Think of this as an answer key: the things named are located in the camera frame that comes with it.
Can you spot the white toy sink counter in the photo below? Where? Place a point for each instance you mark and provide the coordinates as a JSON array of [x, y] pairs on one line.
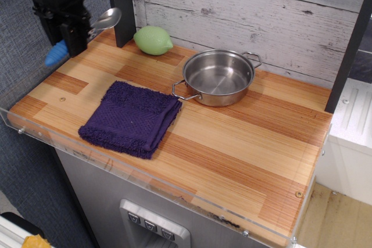
[[345, 162]]

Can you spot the blue handled steel spoon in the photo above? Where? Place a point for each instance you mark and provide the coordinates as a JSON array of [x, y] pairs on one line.
[[107, 20]]

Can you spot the grey toy fridge cabinet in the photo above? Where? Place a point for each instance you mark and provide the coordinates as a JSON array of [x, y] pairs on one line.
[[99, 193]]

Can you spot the green plastic lemon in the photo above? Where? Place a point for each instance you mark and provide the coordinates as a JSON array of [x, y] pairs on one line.
[[153, 40]]

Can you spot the steel pan with handles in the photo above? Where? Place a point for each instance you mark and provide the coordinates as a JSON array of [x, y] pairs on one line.
[[217, 77]]

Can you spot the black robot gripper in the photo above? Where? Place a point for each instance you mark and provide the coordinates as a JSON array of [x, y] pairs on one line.
[[66, 20]]

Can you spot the black vertical post right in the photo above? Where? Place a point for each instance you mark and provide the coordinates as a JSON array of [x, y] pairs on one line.
[[349, 56]]

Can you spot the dark purple folded cloth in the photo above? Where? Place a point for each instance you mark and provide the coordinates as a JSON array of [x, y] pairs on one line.
[[131, 120]]

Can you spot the silver dispenser button panel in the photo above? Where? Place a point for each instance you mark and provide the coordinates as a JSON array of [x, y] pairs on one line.
[[145, 228]]

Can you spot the black vertical post left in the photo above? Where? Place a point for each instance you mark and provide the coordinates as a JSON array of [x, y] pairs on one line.
[[126, 28]]

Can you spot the clear acrylic edge guard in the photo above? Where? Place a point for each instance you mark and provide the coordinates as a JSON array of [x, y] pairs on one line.
[[248, 166]]

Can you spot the black vertical post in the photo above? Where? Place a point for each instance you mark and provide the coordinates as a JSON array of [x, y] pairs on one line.
[[349, 56], [126, 28]]

